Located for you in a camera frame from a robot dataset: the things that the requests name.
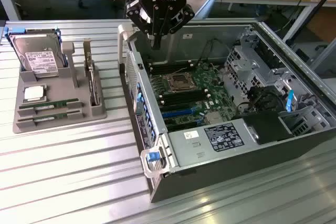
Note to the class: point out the green RAM stick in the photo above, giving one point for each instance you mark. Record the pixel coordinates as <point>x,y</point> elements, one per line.
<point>52,117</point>
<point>60,103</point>

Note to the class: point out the RAM slot white latches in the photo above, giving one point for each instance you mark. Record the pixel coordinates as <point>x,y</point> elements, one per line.
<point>183,93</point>
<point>170,63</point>
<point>185,98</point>
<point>172,67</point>

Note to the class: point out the RAM slot black latches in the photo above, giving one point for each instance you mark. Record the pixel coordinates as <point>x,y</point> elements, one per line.
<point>173,69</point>
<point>183,96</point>
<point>181,90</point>
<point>170,65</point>

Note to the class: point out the metal socket locking lever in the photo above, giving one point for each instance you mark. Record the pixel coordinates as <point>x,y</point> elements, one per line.
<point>181,70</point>

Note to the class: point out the CPU socket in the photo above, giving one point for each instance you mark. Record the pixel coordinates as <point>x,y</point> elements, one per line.
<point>179,82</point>

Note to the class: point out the green motherboard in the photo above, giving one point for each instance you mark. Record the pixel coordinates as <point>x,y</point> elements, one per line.
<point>210,87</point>

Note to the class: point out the tall metal disk bay cage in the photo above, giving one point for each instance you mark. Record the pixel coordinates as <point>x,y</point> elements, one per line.
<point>244,72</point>

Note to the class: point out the long black expansion slot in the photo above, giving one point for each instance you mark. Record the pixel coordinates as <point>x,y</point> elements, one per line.
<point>181,107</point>

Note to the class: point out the blue expansion slot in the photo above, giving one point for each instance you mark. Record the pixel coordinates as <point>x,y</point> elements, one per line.
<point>178,113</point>

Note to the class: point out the silver hard disk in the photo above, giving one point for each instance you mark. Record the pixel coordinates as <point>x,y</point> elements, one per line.
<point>39,58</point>

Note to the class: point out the silver chipset heatsink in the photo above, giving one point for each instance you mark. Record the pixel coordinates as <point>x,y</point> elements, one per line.
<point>214,118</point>

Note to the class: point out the grey parts rack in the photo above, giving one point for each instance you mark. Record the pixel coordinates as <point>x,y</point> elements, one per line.
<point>60,95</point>

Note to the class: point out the silver CPU chip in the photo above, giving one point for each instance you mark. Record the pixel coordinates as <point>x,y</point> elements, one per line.
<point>34,93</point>

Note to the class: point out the blue disk bay latch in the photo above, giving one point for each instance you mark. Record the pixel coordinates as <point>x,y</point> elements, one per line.
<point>289,100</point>

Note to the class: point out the grey power supply unit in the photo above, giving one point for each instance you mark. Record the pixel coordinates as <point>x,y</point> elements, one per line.
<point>189,150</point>

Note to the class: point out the black tripod pole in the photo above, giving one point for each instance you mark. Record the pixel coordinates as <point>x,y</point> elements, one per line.
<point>324,2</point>

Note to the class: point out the blue case latch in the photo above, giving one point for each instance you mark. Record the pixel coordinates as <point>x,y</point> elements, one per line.
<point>153,156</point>

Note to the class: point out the grey equipment case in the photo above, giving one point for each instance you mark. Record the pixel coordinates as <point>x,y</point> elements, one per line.
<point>325,61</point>

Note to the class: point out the low metal disk bay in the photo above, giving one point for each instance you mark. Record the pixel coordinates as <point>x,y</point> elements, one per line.
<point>302,124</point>

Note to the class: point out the open black PC case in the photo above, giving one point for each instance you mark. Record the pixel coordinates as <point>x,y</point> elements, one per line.
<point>236,171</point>

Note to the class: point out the graphics card with bracket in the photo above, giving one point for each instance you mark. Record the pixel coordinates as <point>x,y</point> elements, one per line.
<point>93,85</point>

